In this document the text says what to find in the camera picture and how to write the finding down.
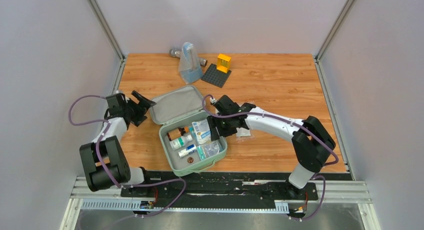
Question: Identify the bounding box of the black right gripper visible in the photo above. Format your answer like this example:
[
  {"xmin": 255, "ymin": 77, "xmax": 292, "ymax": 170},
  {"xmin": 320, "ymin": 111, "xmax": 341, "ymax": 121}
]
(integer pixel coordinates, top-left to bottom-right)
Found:
[{"xmin": 207, "ymin": 113, "xmax": 237, "ymax": 142}]

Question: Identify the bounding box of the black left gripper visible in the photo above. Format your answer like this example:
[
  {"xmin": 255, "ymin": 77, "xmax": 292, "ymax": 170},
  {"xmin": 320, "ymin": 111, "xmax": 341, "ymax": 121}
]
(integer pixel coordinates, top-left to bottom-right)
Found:
[{"xmin": 122, "ymin": 91, "xmax": 156, "ymax": 127}]

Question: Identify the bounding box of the white blue cotton packet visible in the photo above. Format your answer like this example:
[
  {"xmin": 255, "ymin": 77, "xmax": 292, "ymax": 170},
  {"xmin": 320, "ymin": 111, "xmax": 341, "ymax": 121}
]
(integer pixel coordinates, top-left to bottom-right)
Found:
[{"xmin": 191, "ymin": 119, "xmax": 212, "ymax": 145}]

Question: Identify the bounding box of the teal header plastic packet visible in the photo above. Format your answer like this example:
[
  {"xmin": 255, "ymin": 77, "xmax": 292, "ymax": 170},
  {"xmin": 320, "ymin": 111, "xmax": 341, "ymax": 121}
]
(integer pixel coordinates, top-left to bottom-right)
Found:
[{"xmin": 196, "ymin": 140, "xmax": 221, "ymax": 161}]

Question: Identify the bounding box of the small blue white bottle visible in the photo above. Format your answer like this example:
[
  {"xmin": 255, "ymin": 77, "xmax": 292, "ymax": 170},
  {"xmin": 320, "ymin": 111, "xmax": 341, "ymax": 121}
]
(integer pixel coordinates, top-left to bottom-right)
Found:
[{"xmin": 178, "ymin": 144, "xmax": 197, "ymax": 159}]

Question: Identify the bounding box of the white gauze packet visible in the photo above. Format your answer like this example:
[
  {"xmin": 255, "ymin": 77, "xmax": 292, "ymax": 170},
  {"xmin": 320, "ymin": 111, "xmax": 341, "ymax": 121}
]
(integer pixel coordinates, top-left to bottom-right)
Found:
[{"xmin": 236, "ymin": 127, "xmax": 253, "ymax": 141}]

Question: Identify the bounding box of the mint green medicine kit case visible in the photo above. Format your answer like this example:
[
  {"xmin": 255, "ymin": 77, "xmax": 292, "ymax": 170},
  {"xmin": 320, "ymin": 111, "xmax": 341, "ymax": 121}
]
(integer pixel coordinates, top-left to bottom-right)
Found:
[{"xmin": 150, "ymin": 85, "xmax": 228, "ymax": 177}]

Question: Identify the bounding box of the white bottle green label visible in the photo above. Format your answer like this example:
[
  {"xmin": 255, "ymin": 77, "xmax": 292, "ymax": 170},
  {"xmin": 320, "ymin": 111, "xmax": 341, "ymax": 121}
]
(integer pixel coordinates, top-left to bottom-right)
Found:
[{"xmin": 170, "ymin": 134, "xmax": 193, "ymax": 151}]

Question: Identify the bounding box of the brown bottle orange cap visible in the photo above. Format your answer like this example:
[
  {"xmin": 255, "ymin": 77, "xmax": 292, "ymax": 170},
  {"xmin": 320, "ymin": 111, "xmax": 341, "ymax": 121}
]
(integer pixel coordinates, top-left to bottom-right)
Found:
[{"xmin": 166, "ymin": 126, "xmax": 190, "ymax": 141}]

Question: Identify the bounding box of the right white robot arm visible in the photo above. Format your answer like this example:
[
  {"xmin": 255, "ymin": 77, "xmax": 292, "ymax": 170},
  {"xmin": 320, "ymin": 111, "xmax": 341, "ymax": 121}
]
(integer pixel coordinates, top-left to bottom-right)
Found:
[{"xmin": 207, "ymin": 94, "xmax": 339, "ymax": 199}]

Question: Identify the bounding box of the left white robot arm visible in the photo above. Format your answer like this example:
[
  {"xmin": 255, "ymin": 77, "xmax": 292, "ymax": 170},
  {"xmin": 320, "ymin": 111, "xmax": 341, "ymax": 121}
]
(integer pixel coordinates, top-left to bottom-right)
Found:
[{"xmin": 79, "ymin": 90, "xmax": 156, "ymax": 197}]

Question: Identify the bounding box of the dark grey brick baseplate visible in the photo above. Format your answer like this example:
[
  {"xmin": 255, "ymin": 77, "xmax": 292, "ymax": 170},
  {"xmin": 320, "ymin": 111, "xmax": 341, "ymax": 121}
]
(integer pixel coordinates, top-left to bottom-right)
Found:
[{"xmin": 200, "ymin": 63, "xmax": 232, "ymax": 88}]

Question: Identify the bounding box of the glitter silver microphone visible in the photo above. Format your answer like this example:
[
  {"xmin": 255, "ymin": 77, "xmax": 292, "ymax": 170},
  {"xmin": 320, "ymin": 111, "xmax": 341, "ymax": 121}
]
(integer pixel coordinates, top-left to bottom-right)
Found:
[{"xmin": 169, "ymin": 48, "xmax": 208, "ymax": 67}]

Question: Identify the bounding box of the yellow toy window brick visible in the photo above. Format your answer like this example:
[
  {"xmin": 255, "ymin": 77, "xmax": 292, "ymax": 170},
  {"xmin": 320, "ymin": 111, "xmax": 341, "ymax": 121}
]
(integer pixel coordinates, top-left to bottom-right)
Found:
[{"xmin": 216, "ymin": 53, "xmax": 231, "ymax": 74}]

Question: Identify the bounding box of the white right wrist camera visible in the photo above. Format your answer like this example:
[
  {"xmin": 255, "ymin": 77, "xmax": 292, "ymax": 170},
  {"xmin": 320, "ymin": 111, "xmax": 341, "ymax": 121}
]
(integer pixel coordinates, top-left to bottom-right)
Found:
[{"xmin": 209, "ymin": 98, "xmax": 217, "ymax": 107}]

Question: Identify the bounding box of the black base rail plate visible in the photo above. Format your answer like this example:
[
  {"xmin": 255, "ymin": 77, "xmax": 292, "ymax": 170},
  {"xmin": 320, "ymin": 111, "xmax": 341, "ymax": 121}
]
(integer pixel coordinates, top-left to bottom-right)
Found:
[{"xmin": 120, "ymin": 171, "xmax": 319, "ymax": 209}]

